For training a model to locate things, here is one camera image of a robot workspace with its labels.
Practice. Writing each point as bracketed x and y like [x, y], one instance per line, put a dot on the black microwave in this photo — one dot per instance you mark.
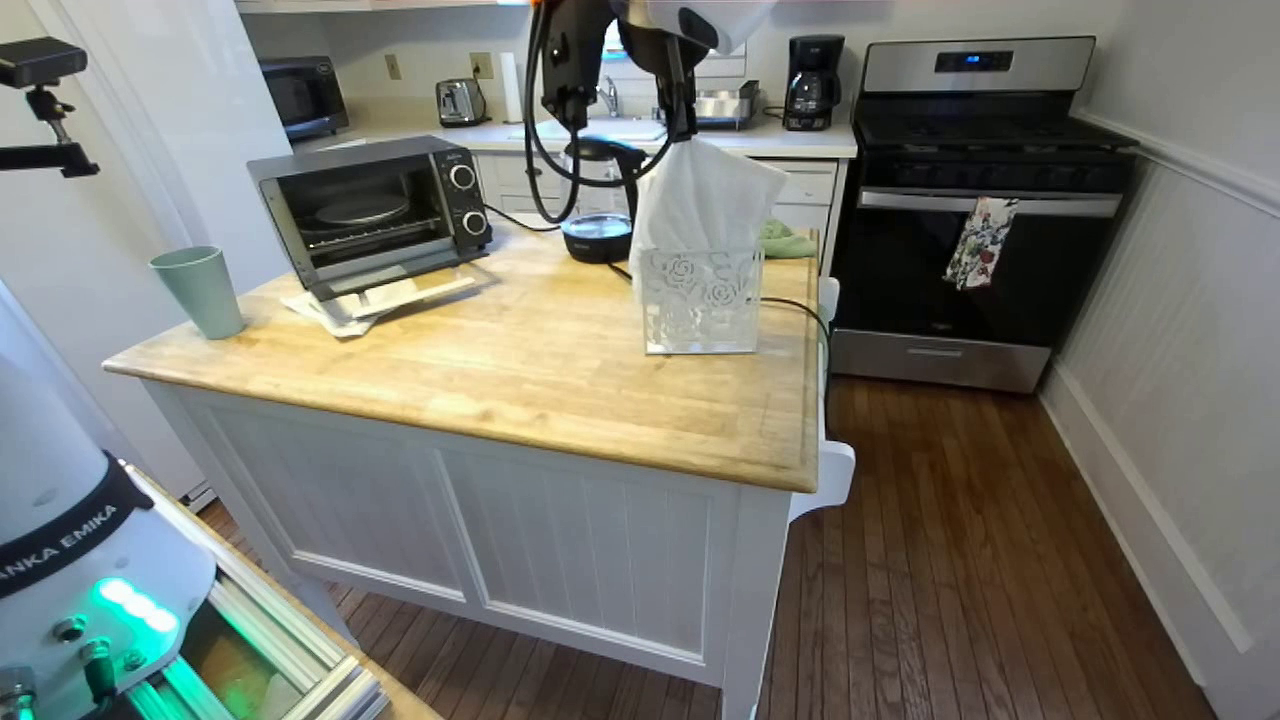
[300, 97]

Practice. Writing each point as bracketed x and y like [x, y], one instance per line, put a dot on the white kitchen counter cabinet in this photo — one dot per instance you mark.
[805, 185]

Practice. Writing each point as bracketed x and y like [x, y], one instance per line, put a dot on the stack of white paper towels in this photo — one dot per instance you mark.
[705, 200]

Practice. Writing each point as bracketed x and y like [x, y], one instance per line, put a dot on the black coffee maker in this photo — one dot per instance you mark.
[813, 85]

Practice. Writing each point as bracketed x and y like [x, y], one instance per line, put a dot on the sink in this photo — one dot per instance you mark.
[625, 128]

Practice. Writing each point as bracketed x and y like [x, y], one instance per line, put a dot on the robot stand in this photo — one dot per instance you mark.
[300, 650]

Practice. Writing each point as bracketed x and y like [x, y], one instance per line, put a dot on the glass electric kettle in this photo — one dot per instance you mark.
[600, 235]

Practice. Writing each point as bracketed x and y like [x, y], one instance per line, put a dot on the floral dish towel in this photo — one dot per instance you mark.
[978, 245]

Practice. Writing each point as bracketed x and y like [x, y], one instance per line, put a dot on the white kitchen island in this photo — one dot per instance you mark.
[520, 370]

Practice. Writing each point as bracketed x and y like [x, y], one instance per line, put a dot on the paper towel roll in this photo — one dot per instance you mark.
[511, 88]

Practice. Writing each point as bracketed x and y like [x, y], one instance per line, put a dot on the silver toaster oven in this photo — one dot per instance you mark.
[445, 230]

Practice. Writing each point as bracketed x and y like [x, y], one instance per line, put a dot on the silver toaster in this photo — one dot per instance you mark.
[460, 103]

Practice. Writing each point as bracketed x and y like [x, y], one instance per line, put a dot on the wall socket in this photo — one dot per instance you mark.
[393, 66]
[481, 65]

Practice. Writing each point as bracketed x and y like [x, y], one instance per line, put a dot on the clear rose-patterned napkin holder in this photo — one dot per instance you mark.
[700, 305]

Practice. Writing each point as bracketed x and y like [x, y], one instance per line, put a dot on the white folded paper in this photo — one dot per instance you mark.
[315, 312]

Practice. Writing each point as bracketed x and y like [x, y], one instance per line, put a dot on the camera on mount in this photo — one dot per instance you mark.
[40, 62]

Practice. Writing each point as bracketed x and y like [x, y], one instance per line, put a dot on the tap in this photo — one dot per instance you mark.
[609, 95]

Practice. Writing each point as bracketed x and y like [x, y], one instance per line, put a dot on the toaster oven knob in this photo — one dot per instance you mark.
[462, 177]
[475, 222]

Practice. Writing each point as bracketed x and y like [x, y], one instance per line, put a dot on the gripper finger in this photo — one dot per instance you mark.
[578, 50]
[683, 100]

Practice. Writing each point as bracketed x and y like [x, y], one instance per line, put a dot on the green cloth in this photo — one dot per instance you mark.
[785, 242]

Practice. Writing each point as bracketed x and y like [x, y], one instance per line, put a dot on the toaster oven door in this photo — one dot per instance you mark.
[400, 272]

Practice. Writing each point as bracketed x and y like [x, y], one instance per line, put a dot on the black and silver stove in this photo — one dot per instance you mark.
[900, 270]

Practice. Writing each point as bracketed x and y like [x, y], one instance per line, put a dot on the stove drawer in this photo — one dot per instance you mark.
[935, 358]

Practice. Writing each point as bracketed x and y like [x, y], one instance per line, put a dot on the green plastic cup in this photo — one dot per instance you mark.
[205, 295]

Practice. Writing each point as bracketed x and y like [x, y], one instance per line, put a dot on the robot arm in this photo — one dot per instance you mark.
[60, 560]

